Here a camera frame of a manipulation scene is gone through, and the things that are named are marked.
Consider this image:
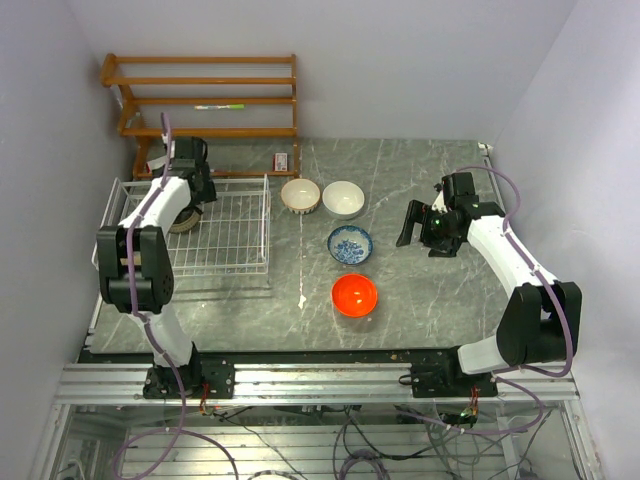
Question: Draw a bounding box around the green white pen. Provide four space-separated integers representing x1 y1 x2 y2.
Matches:
194 104 245 111

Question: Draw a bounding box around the aluminium mounting rail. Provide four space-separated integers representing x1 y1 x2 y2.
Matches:
53 364 580 407

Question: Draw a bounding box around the wooden shelf rack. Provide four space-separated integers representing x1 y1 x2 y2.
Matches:
99 53 301 180

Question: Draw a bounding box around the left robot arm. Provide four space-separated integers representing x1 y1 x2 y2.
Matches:
96 137 217 398

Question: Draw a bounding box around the brown patterned bowl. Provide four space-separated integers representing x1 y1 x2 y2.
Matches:
169 206 202 234

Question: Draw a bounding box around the orange bowl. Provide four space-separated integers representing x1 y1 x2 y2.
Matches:
331 273 378 318

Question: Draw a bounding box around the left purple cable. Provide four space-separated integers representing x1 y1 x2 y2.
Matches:
110 112 241 480

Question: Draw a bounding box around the red white small box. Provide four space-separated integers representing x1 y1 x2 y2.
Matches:
273 152 289 172

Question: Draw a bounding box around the white box under shelf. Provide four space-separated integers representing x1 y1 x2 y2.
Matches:
146 156 167 175

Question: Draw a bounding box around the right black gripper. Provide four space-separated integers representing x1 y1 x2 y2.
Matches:
397 199 459 257

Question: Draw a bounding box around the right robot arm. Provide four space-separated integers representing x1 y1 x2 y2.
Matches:
396 170 582 398

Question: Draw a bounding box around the cream bowl blue base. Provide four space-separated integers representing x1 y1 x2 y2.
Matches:
280 178 321 215

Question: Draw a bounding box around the blue floral bowl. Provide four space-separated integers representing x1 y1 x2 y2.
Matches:
327 225 374 266

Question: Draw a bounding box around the plain white bowl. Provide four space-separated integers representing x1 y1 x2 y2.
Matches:
322 180 365 220

